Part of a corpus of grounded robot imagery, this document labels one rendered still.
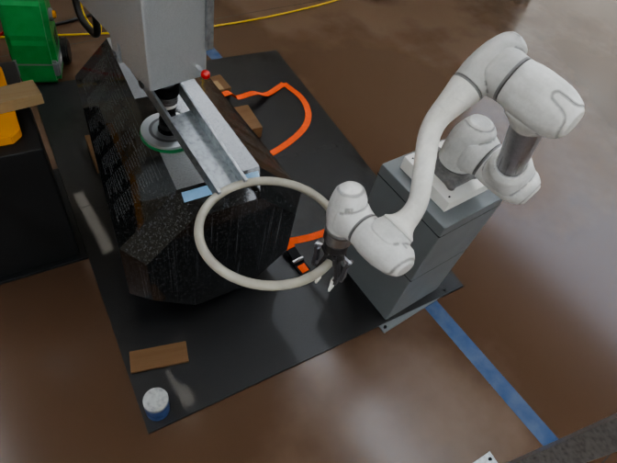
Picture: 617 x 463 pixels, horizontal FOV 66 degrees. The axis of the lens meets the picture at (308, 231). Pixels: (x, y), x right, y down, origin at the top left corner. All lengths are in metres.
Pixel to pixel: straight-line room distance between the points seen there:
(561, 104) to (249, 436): 1.72
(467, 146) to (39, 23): 2.66
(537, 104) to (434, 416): 1.59
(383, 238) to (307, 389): 1.24
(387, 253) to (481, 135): 0.83
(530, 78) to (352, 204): 0.54
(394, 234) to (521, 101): 0.46
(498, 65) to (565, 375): 1.93
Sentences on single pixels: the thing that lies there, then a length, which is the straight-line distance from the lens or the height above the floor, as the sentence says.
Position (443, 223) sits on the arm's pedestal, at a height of 0.80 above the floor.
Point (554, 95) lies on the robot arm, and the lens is 1.35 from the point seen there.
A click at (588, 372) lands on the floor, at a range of 3.03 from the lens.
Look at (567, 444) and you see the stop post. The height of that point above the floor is 0.66.
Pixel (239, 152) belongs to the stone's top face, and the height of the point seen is 0.83.
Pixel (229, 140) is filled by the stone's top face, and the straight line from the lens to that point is 1.99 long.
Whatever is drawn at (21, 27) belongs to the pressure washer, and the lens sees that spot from 3.57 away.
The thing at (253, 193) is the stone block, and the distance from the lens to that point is 1.89.
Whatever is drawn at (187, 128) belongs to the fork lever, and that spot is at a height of 0.97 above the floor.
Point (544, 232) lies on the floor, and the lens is 3.47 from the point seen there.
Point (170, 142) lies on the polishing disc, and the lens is 1.93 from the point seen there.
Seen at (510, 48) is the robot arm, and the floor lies 1.58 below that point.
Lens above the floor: 2.16
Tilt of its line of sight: 51 degrees down
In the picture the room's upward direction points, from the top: 16 degrees clockwise
